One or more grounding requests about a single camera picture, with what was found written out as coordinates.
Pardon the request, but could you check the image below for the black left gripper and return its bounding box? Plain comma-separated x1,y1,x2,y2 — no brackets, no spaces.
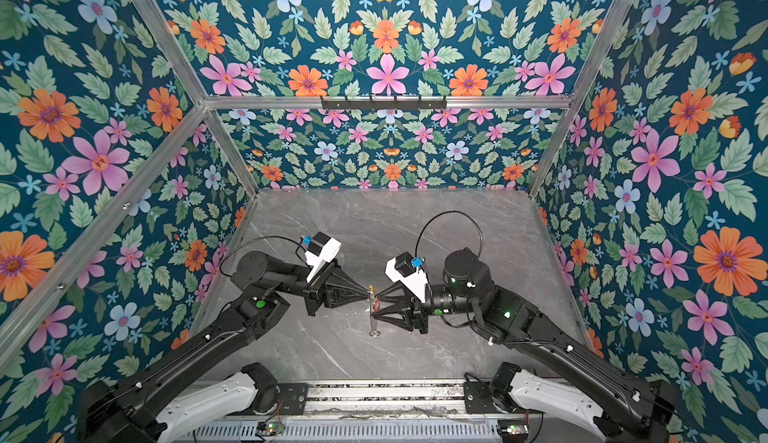
272,257,369,320

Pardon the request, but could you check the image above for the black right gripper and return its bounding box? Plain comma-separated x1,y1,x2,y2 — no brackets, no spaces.
373,281,481,336

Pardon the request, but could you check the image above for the large keyring with yellow sleeve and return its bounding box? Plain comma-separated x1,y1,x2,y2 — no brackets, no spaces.
367,285,382,338

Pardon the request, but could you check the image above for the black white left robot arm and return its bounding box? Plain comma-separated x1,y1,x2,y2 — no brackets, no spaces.
76,251,369,442

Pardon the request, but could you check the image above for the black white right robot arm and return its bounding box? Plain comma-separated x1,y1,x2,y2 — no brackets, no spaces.
372,248,679,442

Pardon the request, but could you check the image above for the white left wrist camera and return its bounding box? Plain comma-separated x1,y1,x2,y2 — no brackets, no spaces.
302,232,341,283

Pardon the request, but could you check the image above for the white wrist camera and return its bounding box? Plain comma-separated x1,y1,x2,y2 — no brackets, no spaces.
302,232,341,283
385,252,429,303

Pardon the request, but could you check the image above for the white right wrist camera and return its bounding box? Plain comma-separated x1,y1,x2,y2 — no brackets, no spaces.
385,252,429,303

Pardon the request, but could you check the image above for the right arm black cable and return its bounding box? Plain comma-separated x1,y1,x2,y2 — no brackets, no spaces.
414,210,485,261

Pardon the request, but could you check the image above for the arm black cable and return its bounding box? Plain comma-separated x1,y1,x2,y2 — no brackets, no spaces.
414,210,485,261
218,235,308,277

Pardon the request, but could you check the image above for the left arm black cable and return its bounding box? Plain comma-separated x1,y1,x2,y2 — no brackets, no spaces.
218,235,308,277

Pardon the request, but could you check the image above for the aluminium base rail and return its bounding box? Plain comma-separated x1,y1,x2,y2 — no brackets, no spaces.
140,378,631,421

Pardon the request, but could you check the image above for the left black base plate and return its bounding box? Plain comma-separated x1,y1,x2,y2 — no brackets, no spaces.
248,383,309,416

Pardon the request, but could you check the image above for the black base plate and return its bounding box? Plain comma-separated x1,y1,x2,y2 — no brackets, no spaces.
463,378,521,414
248,383,309,416

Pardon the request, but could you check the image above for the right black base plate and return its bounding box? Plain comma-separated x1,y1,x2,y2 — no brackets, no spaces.
463,378,521,414

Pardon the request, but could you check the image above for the white vented cable duct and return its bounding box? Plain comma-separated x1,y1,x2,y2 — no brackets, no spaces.
180,420,502,442

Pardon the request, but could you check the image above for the black hook rail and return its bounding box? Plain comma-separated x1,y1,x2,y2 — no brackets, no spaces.
320,96,448,111

